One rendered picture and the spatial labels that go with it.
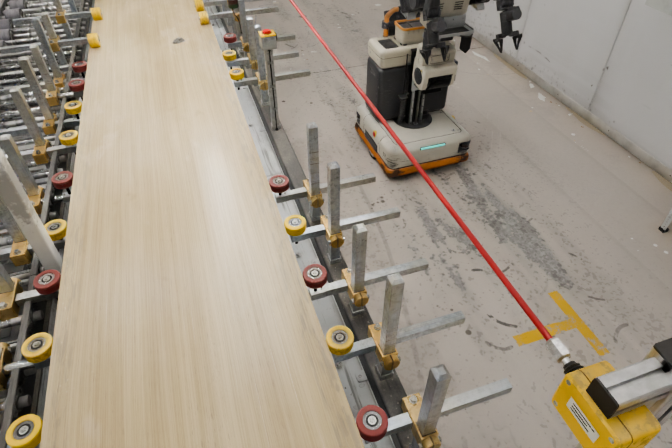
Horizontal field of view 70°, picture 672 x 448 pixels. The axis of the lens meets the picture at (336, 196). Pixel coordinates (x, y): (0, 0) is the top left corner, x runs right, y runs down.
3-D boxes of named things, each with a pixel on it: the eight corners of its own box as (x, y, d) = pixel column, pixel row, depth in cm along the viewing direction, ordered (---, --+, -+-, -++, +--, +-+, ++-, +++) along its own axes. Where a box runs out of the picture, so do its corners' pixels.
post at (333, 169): (336, 257, 190) (337, 159, 159) (339, 263, 188) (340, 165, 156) (328, 259, 190) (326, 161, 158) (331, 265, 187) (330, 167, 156)
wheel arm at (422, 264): (423, 264, 176) (425, 256, 173) (427, 271, 173) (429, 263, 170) (308, 295, 165) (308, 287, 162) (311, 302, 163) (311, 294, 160)
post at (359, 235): (358, 316, 176) (363, 220, 145) (362, 323, 173) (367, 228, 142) (349, 318, 175) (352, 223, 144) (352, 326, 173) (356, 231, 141)
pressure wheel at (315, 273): (313, 307, 159) (312, 285, 151) (299, 292, 164) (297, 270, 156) (332, 295, 163) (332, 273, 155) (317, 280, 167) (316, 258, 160)
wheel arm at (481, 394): (503, 383, 138) (506, 376, 135) (510, 394, 135) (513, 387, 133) (360, 433, 127) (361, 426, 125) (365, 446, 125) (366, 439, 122)
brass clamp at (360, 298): (356, 274, 172) (356, 265, 169) (370, 304, 162) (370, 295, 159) (339, 279, 171) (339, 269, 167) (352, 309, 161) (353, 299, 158)
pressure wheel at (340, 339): (341, 374, 141) (341, 353, 133) (320, 359, 145) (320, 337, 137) (358, 355, 146) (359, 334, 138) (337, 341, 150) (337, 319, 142)
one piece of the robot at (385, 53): (362, 119, 364) (367, 7, 310) (427, 107, 378) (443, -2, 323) (380, 143, 340) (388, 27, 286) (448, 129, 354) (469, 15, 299)
